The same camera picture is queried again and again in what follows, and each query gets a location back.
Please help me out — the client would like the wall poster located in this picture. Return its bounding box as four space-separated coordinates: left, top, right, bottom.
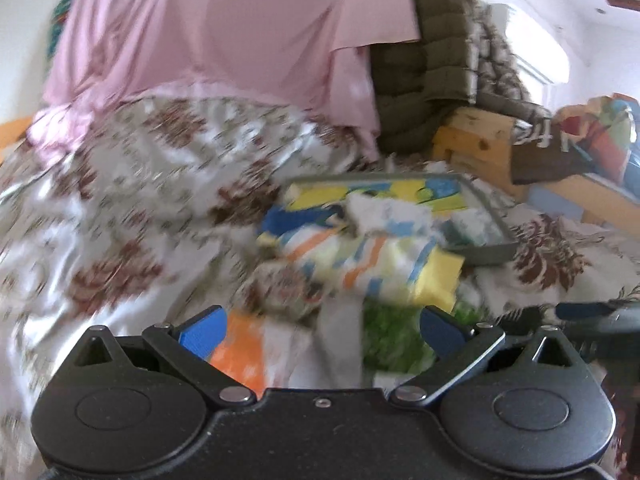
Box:
47 0 77 59

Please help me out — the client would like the green cloth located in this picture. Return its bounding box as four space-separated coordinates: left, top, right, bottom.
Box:
362 303 484 377

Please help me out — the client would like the yellow striped sock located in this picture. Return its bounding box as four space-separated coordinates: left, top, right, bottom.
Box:
256 204 467 309

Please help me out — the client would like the pink bed sheet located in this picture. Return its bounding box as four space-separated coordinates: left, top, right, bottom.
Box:
26 0 422 162

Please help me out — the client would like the wooden bed frame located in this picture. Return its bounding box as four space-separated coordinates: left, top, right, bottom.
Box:
431 107 640 239

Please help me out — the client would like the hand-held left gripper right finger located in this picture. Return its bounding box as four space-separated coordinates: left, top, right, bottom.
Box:
389 305 592 407

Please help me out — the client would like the olive quilted puffer jacket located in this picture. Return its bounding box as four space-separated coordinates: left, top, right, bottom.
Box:
366 0 557 157

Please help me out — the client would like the orange and white box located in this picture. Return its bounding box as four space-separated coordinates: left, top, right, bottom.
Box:
207 309 321 397

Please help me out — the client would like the grey tray with cartoon print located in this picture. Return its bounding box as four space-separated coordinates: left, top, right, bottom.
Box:
279 172 519 267

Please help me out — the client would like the white cloth with blue drops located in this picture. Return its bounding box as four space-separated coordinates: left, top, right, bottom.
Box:
344 192 433 237

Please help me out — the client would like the floral satin bedspread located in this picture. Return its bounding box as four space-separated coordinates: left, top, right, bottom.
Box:
0 87 640 480

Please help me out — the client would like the black sock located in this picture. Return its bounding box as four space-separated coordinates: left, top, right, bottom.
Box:
497 305 549 337

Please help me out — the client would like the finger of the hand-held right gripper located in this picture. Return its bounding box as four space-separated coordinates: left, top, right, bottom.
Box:
554 298 640 323

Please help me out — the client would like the colourful patchwork cloth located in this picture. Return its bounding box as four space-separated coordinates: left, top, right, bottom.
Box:
552 94 639 187

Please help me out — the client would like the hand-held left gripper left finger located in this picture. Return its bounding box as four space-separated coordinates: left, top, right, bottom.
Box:
62 305 258 407

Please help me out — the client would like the wooden side rail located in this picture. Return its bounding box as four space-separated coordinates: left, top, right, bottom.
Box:
0 117 34 162

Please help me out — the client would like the brown printed garment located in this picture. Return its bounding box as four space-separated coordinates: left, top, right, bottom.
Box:
509 117 594 187

